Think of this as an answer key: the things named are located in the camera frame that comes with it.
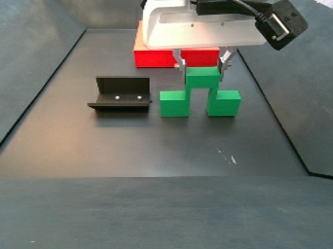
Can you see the red base board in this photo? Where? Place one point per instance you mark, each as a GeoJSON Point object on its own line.
{"type": "Point", "coordinates": [160, 58]}

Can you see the green arch-shaped block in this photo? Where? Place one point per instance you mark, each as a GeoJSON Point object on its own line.
{"type": "Point", "coordinates": [223, 100]}

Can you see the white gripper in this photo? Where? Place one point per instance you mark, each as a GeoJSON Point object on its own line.
{"type": "Point", "coordinates": [171, 26]}

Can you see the black angle bracket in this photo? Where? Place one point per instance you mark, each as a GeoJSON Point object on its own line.
{"type": "Point", "coordinates": [121, 93]}

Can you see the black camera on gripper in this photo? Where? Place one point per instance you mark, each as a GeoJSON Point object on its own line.
{"type": "Point", "coordinates": [280, 24]}

